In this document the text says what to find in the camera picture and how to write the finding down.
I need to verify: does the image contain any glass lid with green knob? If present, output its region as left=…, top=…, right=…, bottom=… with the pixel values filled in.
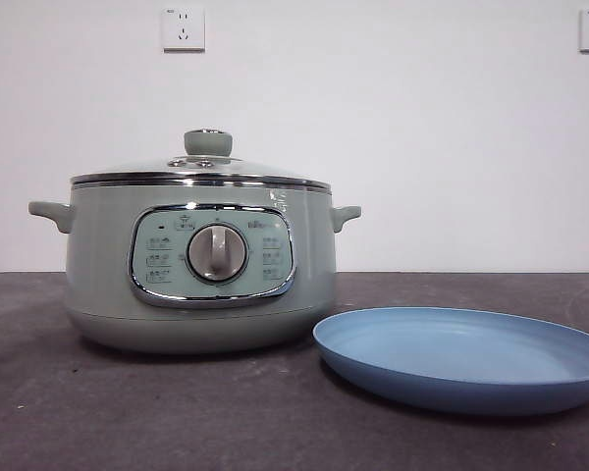
left=71, top=128, right=331, bottom=190

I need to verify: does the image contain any pale green electric steamer pot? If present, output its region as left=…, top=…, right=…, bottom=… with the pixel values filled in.
left=27, top=177, right=362, bottom=355

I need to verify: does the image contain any blue round plate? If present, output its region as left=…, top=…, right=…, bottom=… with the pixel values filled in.
left=312, top=306, right=589, bottom=417

